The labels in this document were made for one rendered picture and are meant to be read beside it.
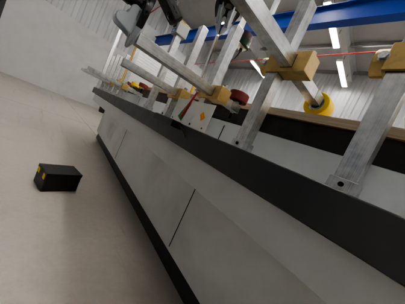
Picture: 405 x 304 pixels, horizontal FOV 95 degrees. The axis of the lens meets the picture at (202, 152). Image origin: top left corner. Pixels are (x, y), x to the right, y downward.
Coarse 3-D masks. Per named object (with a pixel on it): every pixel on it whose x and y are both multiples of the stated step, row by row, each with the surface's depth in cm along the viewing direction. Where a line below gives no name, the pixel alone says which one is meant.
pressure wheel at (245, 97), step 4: (232, 92) 72; (236, 92) 70; (240, 92) 70; (244, 92) 70; (232, 96) 71; (236, 96) 70; (240, 96) 70; (244, 96) 70; (248, 96) 72; (232, 100) 76; (236, 100) 74; (240, 100) 71; (244, 100) 71; (240, 104) 76; (244, 104) 74; (228, 116) 74
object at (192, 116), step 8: (176, 104) 81; (184, 104) 76; (192, 104) 72; (200, 104) 68; (208, 104) 65; (176, 112) 79; (192, 112) 70; (200, 112) 67; (208, 112) 63; (176, 120) 77; (184, 120) 73; (192, 120) 69; (208, 120) 62; (200, 128) 64
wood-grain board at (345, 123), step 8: (192, 96) 113; (248, 104) 79; (272, 112) 70; (280, 112) 68; (288, 112) 65; (296, 112) 63; (304, 112) 61; (296, 120) 64; (304, 120) 61; (312, 120) 59; (320, 120) 57; (328, 120) 55; (336, 120) 54; (344, 120) 52; (352, 120) 51; (344, 128) 52; (352, 128) 51; (392, 128) 45; (400, 128) 44; (392, 136) 44; (400, 136) 43
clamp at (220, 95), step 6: (216, 90) 63; (222, 90) 62; (228, 90) 64; (198, 96) 70; (204, 96) 67; (210, 96) 65; (216, 96) 62; (222, 96) 63; (228, 96) 65; (216, 102) 66; (222, 102) 64
